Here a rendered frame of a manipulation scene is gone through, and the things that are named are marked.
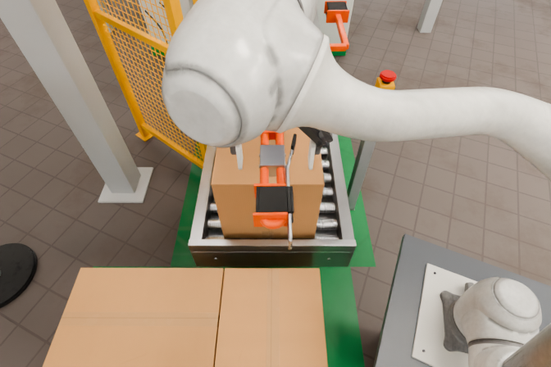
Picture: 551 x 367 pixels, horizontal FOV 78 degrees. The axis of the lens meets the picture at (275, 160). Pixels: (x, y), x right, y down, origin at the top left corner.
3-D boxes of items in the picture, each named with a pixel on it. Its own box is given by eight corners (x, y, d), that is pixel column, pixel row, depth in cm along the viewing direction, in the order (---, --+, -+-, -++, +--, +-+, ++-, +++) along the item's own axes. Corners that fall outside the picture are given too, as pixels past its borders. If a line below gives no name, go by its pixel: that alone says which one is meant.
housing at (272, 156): (259, 156, 89) (258, 144, 86) (285, 156, 89) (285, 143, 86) (258, 177, 85) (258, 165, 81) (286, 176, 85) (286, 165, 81)
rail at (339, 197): (307, 18, 308) (308, -3, 294) (313, 18, 308) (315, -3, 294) (336, 260, 158) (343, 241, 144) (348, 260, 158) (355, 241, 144)
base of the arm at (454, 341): (495, 292, 113) (504, 286, 109) (508, 366, 99) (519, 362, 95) (439, 279, 116) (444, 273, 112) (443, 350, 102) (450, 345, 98)
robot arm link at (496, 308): (504, 301, 106) (546, 272, 89) (516, 365, 95) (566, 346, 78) (449, 287, 109) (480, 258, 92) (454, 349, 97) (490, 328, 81)
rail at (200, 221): (235, 18, 308) (233, -3, 294) (241, 18, 308) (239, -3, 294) (196, 260, 158) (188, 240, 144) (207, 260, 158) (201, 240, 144)
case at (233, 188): (234, 140, 188) (226, 80, 158) (307, 140, 188) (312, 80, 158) (223, 238, 149) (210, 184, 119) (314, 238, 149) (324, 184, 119)
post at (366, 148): (343, 201, 227) (376, 76, 151) (352, 201, 227) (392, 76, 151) (344, 210, 223) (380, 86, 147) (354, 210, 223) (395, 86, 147)
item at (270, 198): (254, 195, 81) (253, 183, 77) (285, 195, 81) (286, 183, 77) (253, 227, 75) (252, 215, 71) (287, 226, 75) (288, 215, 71)
